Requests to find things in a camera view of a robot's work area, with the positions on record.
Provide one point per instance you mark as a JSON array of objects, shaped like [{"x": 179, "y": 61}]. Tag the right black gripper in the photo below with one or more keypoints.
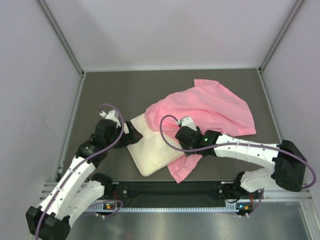
[{"x": 185, "y": 148}]

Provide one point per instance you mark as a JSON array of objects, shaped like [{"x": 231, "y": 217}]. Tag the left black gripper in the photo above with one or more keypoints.
[{"x": 133, "y": 136}]

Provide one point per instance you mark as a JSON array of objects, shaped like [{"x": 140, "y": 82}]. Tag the cream white pillow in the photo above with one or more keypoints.
[{"x": 151, "y": 153}]

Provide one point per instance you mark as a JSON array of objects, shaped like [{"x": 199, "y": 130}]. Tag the pink pillowcase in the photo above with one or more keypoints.
[{"x": 211, "y": 105}]

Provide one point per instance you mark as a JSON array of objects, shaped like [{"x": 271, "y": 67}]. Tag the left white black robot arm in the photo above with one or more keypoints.
[{"x": 80, "y": 186}]

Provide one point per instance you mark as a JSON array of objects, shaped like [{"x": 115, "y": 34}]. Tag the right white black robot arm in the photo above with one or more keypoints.
[{"x": 281, "y": 165}]

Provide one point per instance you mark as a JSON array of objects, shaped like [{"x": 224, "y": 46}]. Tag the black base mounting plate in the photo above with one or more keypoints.
[{"x": 185, "y": 194}]

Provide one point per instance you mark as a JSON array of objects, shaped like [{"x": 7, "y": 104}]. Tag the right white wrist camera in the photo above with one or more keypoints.
[{"x": 186, "y": 122}]

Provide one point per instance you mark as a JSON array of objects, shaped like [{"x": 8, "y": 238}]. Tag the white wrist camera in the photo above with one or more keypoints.
[
  {"x": 186, "y": 122},
  {"x": 111, "y": 115}
]

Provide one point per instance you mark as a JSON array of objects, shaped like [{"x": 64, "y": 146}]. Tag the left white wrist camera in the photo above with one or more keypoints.
[{"x": 111, "y": 115}]

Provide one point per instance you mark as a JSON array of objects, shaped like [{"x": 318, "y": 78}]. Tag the grey slotted cable duct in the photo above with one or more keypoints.
[{"x": 226, "y": 207}]

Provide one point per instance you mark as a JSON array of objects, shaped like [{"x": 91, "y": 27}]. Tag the right aluminium frame post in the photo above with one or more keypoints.
[{"x": 281, "y": 33}]

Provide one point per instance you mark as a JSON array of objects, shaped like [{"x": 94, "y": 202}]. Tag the aluminium frame post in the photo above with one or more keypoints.
[
  {"x": 58, "y": 32},
  {"x": 281, "y": 33}
]

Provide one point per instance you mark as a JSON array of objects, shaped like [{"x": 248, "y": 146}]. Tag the aluminium front rail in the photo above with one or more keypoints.
[{"x": 271, "y": 195}]

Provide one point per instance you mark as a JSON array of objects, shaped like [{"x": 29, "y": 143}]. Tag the left aluminium frame post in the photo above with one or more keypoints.
[{"x": 58, "y": 32}]

